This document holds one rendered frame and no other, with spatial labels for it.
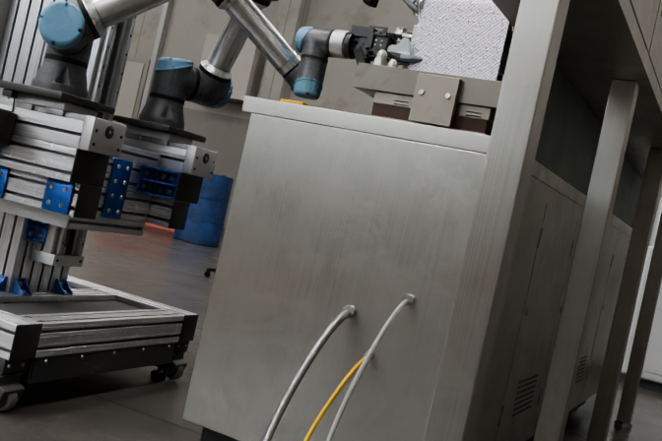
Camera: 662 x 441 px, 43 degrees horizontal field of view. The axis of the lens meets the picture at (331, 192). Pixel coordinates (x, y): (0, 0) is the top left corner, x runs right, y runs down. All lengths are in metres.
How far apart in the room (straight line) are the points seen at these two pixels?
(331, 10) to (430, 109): 9.21
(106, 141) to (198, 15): 9.74
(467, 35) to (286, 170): 0.57
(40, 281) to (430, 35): 1.40
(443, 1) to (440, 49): 0.13
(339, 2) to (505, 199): 9.88
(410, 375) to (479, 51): 0.82
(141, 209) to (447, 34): 1.12
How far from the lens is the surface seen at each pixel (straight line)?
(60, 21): 2.25
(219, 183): 8.96
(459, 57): 2.14
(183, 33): 12.04
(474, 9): 2.17
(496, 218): 1.25
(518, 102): 1.27
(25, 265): 2.66
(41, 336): 2.29
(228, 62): 2.83
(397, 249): 1.84
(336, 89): 10.76
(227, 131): 11.33
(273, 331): 1.97
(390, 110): 1.97
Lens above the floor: 0.67
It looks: 1 degrees up
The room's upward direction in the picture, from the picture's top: 13 degrees clockwise
